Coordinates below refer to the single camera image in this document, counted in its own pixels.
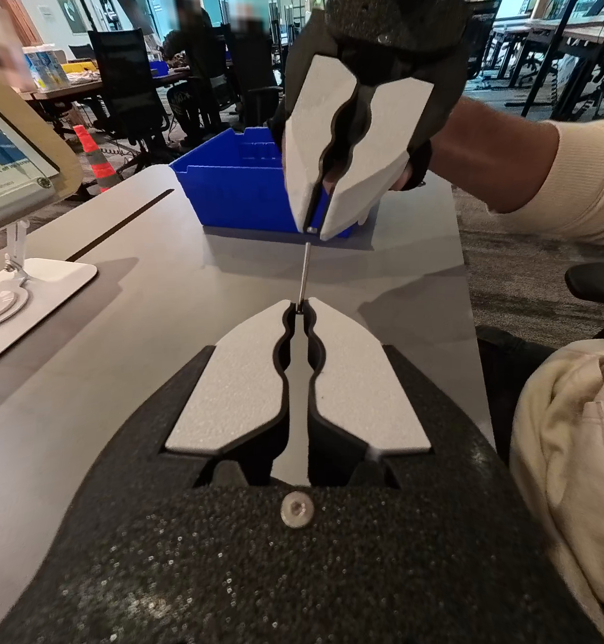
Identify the person's right hand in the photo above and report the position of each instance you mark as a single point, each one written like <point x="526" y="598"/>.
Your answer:
<point x="333" y="180"/>

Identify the pack of water bottles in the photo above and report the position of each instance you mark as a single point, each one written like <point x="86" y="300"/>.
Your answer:
<point x="43" y="68"/>

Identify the person's right forearm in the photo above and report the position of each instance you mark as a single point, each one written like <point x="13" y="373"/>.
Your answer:
<point x="508" y="161"/>

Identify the wooden office desk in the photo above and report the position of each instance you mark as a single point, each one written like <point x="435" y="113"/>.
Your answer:
<point x="105" y="83"/>

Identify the black office chair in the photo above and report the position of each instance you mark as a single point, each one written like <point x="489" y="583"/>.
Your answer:
<point x="125" y="75"/>
<point x="593" y="281"/>
<point x="254" y="65"/>

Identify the person's cream sweater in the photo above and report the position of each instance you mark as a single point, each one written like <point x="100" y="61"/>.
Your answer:
<point x="573" y="453"/>

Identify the printed instruction sheet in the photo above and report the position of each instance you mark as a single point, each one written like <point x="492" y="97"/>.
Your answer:
<point x="5" y="151"/>

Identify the silver bolt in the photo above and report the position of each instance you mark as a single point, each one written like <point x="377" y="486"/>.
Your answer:
<point x="304" y="276"/>

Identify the white metal document stand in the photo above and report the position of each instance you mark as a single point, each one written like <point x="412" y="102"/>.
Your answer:
<point x="45" y="287"/>

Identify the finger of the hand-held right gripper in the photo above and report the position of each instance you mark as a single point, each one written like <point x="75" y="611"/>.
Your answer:
<point x="387" y="141"/>
<point x="312" y="126"/>

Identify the orange traffic cone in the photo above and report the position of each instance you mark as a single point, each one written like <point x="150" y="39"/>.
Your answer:
<point x="98" y="161"/>

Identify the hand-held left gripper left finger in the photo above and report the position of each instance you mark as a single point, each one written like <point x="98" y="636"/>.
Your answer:
<point x="226" y="397"/>

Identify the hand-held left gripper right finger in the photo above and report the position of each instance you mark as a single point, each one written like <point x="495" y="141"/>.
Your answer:
<point x="367" y="397"/>

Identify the blue plastic bin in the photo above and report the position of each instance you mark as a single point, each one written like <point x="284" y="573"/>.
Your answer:
<point x="231" y="196"/>

